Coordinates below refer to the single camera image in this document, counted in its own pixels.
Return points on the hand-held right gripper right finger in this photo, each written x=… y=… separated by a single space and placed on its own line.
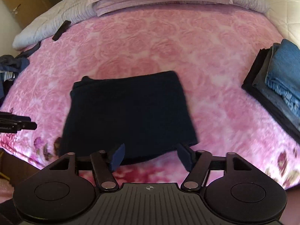
x=185 y=157

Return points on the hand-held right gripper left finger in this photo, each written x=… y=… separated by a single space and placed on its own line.
x=117 y=157

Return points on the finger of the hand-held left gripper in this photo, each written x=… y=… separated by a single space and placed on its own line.
x=16 y=118
x=27 y=126

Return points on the navy blue garment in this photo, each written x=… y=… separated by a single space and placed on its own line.
x=129 y=112

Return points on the pile of dark clothes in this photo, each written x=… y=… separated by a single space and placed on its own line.
x=14 y=63

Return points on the stack of folded clothes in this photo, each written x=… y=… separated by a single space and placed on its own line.
x=253 y=75

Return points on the striped shirt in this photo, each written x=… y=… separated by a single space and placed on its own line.
x=7 y=76

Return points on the black garment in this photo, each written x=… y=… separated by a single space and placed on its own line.
x=29 y=50

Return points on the pink rose blanket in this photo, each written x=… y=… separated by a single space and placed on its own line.
x=211 y=75

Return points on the grey striped duvet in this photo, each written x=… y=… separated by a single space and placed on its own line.
x=42 y=25

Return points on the black smartphone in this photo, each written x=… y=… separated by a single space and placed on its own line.
x=61 y=31

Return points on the folded blue jeans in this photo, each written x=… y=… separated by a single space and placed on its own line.
x=286 y=68

